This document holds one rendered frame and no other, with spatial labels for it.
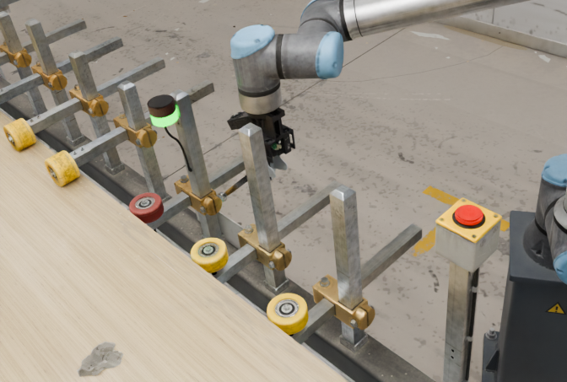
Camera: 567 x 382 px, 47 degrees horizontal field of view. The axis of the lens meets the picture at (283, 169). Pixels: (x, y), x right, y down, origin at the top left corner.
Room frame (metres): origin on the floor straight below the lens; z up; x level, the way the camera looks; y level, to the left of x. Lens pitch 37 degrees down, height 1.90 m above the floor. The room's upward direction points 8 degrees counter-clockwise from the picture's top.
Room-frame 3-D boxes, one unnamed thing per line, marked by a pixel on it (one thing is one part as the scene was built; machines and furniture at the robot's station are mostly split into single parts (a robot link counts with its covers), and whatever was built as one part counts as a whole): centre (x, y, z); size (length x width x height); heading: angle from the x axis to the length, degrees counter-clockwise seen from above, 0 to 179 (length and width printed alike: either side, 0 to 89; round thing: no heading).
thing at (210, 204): (1.32, 0.23, 0.85); 0.14 x 0.06 x 0.05; 39
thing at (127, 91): (1.50, 0.37, 0.86); 0.04 x 0.04 x 0.48; 39
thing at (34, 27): (1.89, 0.68, 0.91); 0.04 x 0.04 x 0.48; 39
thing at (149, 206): (1.25, 0.34, 0.85); 0.08 x 0.08 x 0.11
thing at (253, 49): (1.20, 0.02, 1.27); 0.10 x 0.09 x 0.12; 76
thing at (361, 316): (0.93, -0.09, 0.81); 0.14 x 0.06 x 0.05; 39
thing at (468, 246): (0.71, -0.26, 1.18); 0.07 x 0.07 x 0.08; 39
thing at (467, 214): (0.71, -0.26, 1.22); 0.04 x 0.04 x 0.02
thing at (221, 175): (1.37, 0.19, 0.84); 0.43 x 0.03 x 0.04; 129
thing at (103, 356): (0.80, 0.40, 0.91); 0.09 x 0.07 x 0.02; 114
